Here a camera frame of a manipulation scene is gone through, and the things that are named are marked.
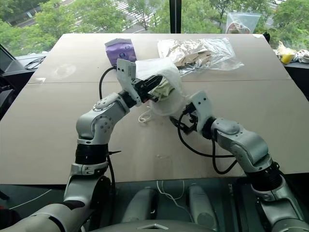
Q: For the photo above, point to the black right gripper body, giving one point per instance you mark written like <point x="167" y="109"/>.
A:
<point x="193" y="118"/>

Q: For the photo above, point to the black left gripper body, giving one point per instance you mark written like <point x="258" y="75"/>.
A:
<point x="141" y="89"/>

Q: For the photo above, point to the pale green towel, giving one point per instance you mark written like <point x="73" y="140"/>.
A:
<point x="164" y="90"/>

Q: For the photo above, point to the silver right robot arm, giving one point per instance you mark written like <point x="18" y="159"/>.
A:
<point x="246" y="145"/>

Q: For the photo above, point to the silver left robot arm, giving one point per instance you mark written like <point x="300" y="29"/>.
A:
<point x="96" y="120"/>

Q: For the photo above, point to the clear bag of cardboard scraps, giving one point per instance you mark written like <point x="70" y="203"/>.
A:
<point x="198" y="53"/>

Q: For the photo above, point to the clear zip bag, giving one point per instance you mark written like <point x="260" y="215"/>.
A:
<point x="242" y="23"/>

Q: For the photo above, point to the purple soft packet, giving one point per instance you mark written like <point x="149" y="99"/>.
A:
<point x="120" y="50"/>

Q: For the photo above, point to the silver robot leg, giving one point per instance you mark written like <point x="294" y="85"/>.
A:
<point x="201" y="205"/>

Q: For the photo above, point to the small black object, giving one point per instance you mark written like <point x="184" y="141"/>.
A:
<point x="266" y="37"/>

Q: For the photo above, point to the silver robot torso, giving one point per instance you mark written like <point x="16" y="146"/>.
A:
<point x="154" y="227"/>

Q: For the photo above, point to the yellow object in plastic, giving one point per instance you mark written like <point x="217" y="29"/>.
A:
<point x="286" y="54"/>

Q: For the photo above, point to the patterned cloth pouch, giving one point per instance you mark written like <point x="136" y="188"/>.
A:
<point x="303" y="56"/>

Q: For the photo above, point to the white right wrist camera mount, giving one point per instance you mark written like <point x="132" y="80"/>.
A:
<point x="201" y="106"/>

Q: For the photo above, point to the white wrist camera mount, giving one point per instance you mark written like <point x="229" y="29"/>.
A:
<point x="125" y="72"/>
<point x="201" y="106"/>

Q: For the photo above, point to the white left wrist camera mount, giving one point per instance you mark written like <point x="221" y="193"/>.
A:
<point x="125" y="72"/>

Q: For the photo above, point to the black window frame post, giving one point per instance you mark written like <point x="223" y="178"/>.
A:
<point x="175" y="15"/>

